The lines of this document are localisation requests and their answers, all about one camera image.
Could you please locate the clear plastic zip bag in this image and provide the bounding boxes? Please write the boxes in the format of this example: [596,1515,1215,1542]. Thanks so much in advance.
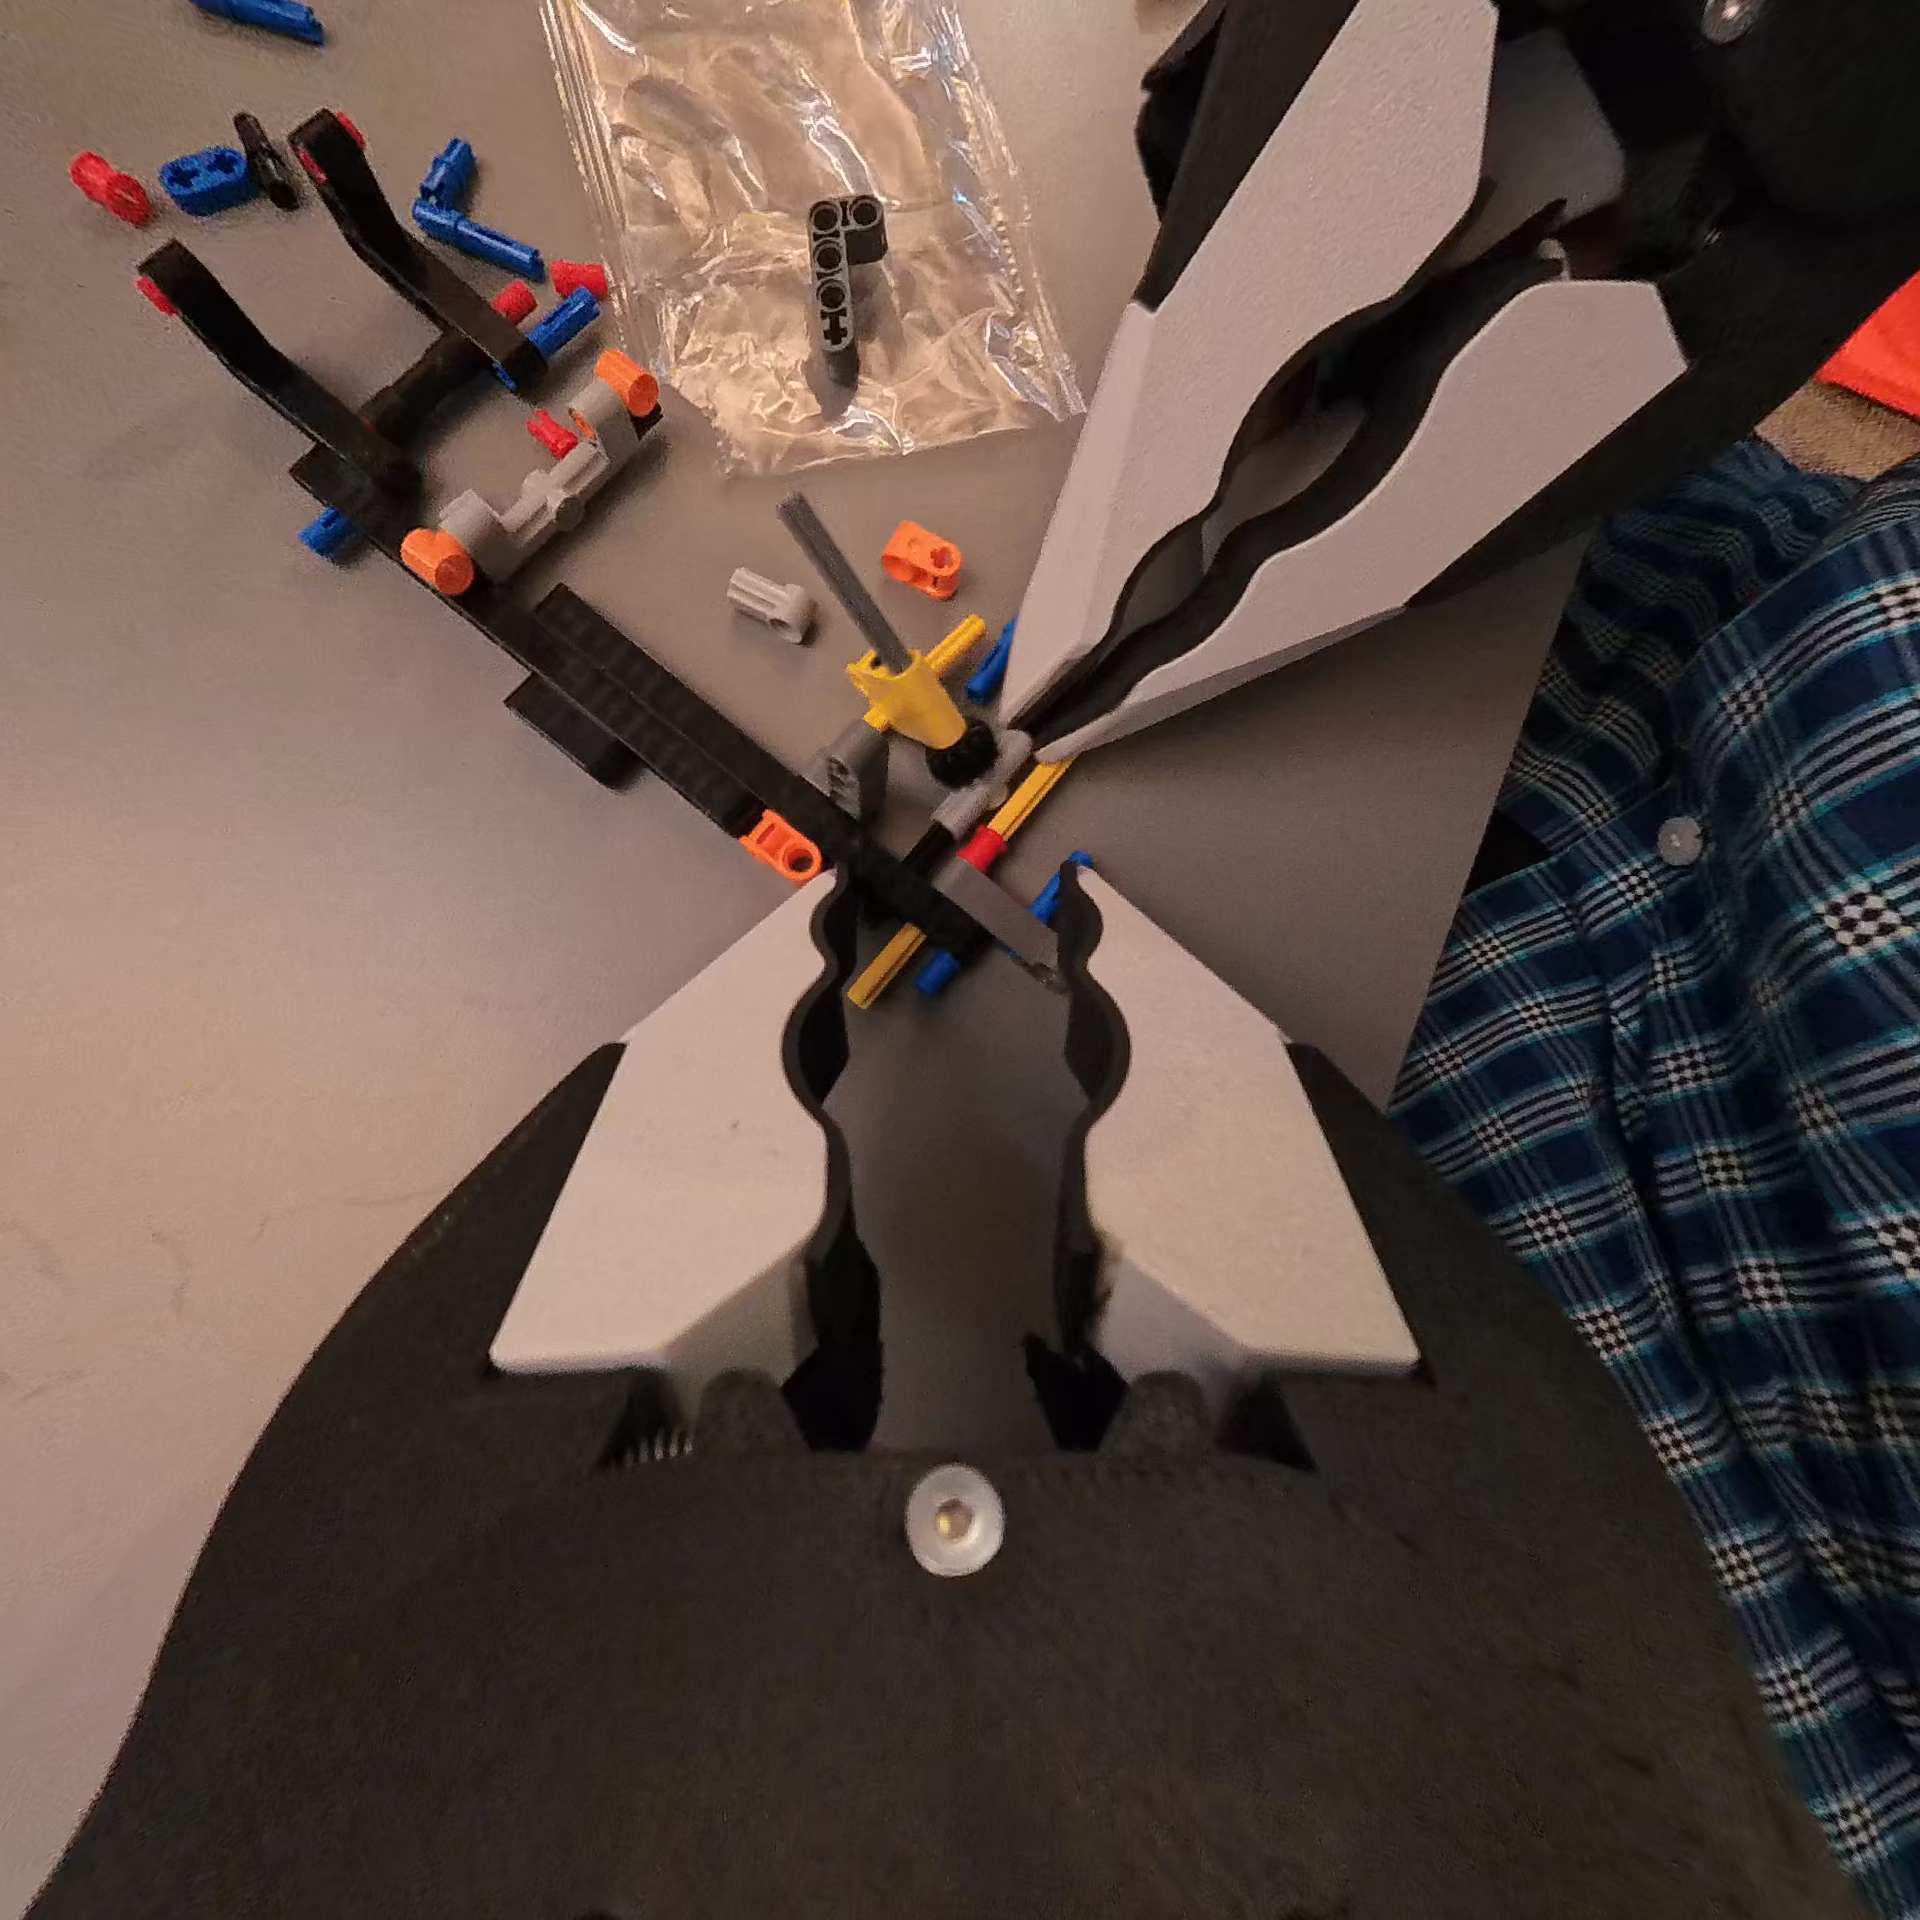
[536,0,1084,479]

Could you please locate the dark grey lego beam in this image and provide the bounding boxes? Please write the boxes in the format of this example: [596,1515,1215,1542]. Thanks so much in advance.
[804,195,885,396]
[816,716,892,823]

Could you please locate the person's torso in plaid shirt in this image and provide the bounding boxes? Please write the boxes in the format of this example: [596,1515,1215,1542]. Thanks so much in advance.
[1390,446,1920,1901]

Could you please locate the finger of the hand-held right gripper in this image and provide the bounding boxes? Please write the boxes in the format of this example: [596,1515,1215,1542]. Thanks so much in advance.
[996,0,1569,727]
[1034,229,1695,765]

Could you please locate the orange cloth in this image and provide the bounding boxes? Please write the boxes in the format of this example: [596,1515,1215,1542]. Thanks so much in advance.
[1809,268,1920,401]

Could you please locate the yellow lego pin connector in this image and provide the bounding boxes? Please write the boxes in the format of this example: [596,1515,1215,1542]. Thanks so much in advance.
[847,651,968,747]

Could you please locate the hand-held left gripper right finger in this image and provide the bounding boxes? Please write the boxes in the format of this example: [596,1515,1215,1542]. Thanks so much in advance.
[1020,868,1422,1451]

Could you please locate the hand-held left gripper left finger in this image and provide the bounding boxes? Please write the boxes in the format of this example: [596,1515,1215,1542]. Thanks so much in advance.
[490,876,881,1451]

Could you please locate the black lego frame assembly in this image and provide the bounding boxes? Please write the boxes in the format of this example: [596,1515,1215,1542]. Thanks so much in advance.
[136,109,1097,1013]

